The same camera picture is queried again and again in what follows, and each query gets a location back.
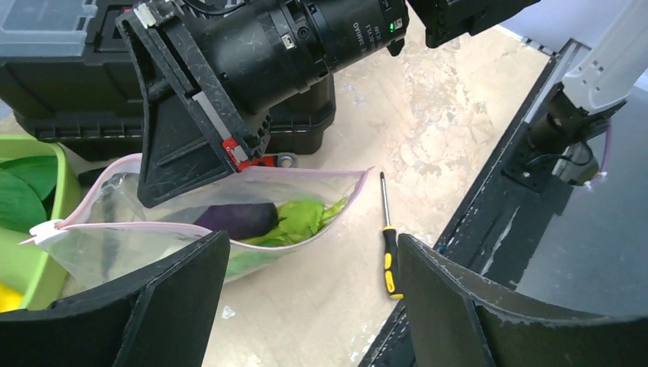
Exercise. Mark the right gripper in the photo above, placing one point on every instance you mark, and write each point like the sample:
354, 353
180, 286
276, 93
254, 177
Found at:
208, 76

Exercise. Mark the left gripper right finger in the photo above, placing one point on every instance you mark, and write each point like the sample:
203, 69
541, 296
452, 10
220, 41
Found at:
460, 318

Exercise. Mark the black toolbox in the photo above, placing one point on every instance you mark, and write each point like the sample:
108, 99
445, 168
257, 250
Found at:
68, 78

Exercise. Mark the adjustable wrench red handle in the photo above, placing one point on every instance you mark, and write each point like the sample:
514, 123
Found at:
284, 160

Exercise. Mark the yellow black screwdriver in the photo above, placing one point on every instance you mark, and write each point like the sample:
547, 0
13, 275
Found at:
389, 233

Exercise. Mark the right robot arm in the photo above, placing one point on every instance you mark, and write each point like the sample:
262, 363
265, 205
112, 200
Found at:
582, 100

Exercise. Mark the toy green leaf vegetable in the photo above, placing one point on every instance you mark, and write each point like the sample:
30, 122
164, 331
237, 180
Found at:
27, 188

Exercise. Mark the toy purple eggplant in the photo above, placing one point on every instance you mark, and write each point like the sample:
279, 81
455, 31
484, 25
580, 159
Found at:
240, 221

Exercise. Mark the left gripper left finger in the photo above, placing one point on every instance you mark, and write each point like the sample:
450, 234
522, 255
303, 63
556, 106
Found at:
160, 315

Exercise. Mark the black hammer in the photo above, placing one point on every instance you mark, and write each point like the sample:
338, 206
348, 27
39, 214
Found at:
89, 178

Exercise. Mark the toy lemon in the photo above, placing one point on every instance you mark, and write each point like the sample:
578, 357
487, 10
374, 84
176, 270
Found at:
10, 299

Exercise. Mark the clear zip top bag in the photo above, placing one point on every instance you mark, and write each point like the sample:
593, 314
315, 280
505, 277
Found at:
111, 233

